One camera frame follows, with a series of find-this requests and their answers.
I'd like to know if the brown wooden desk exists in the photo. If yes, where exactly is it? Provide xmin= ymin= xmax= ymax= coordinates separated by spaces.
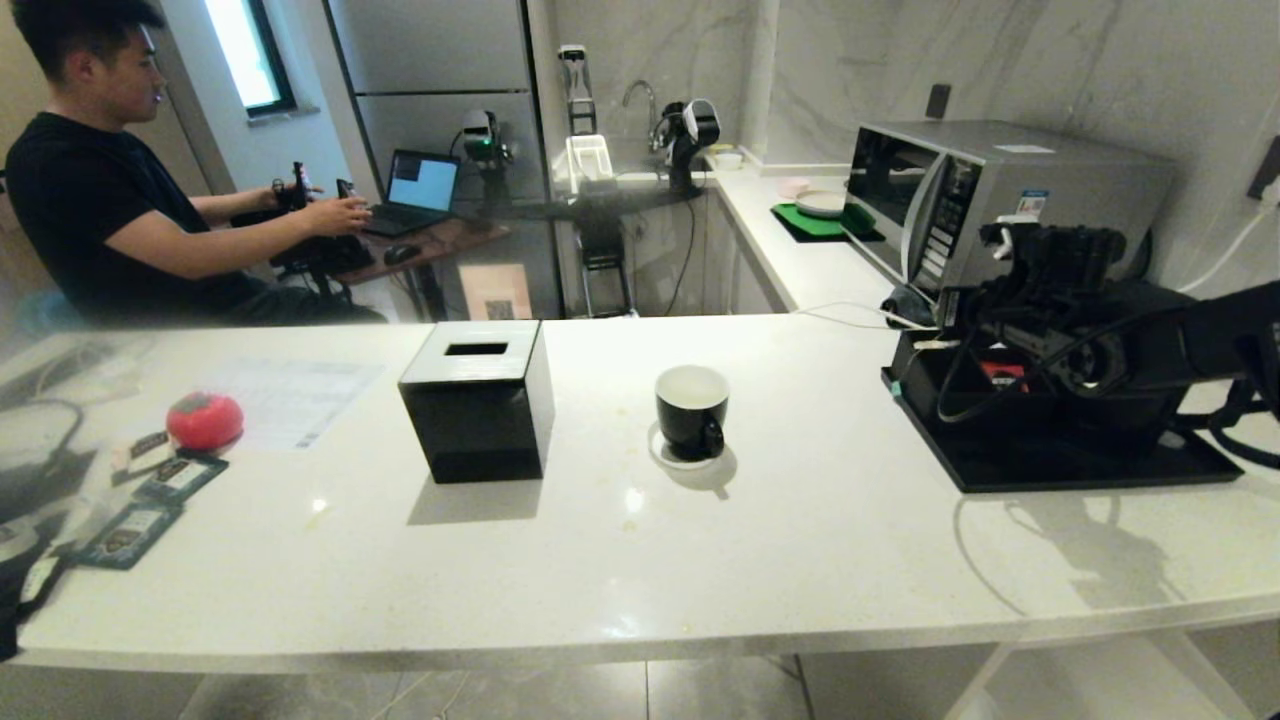
xmin=335 ymin=217 xmax=511 ymax=287

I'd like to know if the window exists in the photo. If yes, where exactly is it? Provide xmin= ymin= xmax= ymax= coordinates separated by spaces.
xmin=203 ymin=0 xmax=298 ymax=117

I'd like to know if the black cup white inside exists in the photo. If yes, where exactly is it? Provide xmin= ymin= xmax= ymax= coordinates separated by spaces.
xmin=655 ymin=365 xmax=731 ymax=462

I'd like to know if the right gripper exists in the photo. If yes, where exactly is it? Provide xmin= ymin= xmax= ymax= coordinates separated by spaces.
xmin=940 ymin=283 xmax=1076 ymax=367

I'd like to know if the black tray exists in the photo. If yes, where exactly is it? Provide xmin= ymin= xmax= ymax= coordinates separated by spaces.
xmin=880 ymin=364 xmax=1246 ymax=494

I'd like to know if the black teleoperation controller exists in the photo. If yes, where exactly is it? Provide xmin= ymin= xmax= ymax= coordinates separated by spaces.
xmin=262 ymin=160 xmax=377 ymax=281

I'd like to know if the black robot gear on counter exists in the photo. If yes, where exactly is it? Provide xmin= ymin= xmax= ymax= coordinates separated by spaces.
xmin=655 ymin=98 xmax=722 ymax=198

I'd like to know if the person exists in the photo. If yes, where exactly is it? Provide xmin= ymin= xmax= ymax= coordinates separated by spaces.
xmin=0 ymin=0 xmax=389 ymax=327

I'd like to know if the black tissue box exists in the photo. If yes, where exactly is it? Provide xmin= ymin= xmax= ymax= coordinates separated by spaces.
xmin=398 ymin=319 xmax=556 ymax=485

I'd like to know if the printed white paper sheet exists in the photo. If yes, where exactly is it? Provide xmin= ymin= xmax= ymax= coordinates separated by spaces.
xmin=205 ymin=358 xmax=385 ymax=452

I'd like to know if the white saucer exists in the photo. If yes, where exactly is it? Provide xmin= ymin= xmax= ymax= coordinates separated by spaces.
xmin=647 ymin=420 xmax=737 ymax=472

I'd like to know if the green mat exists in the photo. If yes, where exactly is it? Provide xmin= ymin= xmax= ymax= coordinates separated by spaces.
xmin=770 ymin=201 xmax=887 ymax=244

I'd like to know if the grey refrigerator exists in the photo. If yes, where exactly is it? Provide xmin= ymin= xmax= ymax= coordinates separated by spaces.
xmin=322 ymin=0 xmax=563 ymax=321

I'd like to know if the red tomato-shaped timer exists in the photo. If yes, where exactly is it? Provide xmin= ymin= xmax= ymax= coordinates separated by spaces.
xmin=166 ymin=392 xmax=245 ymax=452

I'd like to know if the black cable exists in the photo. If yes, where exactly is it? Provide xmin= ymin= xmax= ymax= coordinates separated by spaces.
xmin=1165 ymin=378 xmax=1280 ymax=471
xmin=936 ymin=335 xmax=1013 ymax=425

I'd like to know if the thin white cable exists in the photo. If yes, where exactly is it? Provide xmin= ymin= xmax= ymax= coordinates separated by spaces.
xmin=797 ymin=300 xmax=936 ymax=332

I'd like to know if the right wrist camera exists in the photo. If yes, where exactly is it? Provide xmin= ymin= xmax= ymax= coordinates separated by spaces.
xmin=978 ymin=216 xmax=1130 ymax=295

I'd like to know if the chrome faucet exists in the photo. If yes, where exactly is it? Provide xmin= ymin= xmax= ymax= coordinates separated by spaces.
xmin=621 ymin=79 xmax=661 ymax=153

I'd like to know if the silver microwave oven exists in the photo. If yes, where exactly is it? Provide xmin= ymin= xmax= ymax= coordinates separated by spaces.
xmin=842 ymin=120 xmax=1179 ymax=303

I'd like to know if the open black laptop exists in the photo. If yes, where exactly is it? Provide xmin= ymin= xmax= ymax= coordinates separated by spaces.
xmin=362 ymin=149 xmax=462 ymax=239

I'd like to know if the white power cable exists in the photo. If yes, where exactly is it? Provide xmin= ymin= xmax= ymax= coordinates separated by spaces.
xmin=1178 ymin=196 xmax=1280 ymax=297

